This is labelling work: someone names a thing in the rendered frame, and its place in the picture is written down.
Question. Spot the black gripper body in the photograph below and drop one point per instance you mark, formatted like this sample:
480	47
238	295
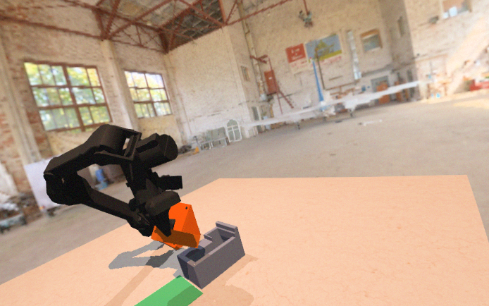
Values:
147	196

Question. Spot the orange l-shaped part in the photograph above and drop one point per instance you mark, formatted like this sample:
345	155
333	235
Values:
177	237

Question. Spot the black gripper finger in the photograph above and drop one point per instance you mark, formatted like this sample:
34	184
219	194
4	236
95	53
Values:
142	214
161	221

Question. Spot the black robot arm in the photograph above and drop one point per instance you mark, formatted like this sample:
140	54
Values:
103	147

